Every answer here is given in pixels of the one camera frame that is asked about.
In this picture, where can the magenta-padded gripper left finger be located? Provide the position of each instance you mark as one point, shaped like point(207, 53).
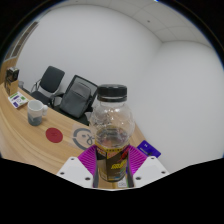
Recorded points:
point(75, 168)

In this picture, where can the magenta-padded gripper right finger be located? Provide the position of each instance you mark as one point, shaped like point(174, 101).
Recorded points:
point(146, 168)

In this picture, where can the clear bottle with black cap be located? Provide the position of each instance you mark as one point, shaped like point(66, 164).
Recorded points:
point(112, 133)

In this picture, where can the purple flat package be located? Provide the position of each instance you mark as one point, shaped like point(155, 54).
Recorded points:
point(148, 149)

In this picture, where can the white sheet with circle logo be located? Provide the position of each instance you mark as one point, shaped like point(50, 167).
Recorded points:
point(80, 136)

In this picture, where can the flat round red coaster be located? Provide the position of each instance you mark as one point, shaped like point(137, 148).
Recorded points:
point(54, 135)

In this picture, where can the black mesh office chair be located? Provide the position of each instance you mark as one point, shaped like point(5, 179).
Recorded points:
point(71, 113)

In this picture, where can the white and grey mug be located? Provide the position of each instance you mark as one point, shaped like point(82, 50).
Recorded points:
point(34, 113)

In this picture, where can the white sticker sheet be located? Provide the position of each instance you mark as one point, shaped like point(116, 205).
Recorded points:
point(17, 99)

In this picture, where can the dark and tan box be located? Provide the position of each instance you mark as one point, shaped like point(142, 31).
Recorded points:
point(12, 80)

